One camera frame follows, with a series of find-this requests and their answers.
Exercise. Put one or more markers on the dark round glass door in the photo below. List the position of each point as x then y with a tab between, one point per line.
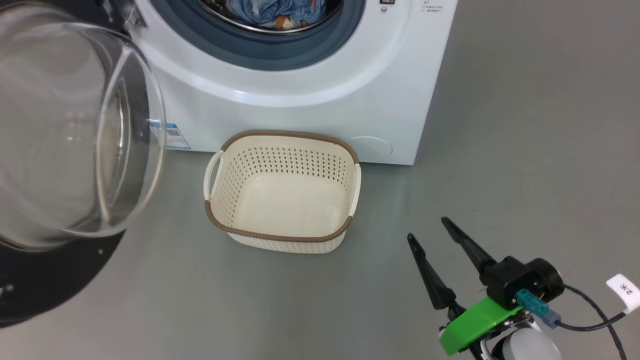
50	125

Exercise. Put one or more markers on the cream plastic laundry basket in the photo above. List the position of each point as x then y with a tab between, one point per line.
285	200

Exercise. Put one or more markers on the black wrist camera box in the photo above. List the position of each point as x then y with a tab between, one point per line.
515	280

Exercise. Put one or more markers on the silver metal door hinge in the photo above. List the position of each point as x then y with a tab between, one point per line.
136	20

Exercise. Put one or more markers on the blue energy label sticker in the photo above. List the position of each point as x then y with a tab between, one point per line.
179	137

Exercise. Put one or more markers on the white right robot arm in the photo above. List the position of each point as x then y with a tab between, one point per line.
525	347

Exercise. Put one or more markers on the blue cartoon print clothes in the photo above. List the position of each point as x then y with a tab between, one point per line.
270	12

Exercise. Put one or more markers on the white washing machine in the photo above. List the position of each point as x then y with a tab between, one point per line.
300	100

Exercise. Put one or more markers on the grey rubber door gasket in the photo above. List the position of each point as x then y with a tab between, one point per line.
280	50

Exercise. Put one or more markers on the round white filter cover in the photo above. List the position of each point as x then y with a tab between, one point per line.
370	148

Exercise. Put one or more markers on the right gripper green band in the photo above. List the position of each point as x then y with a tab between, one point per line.
475	322

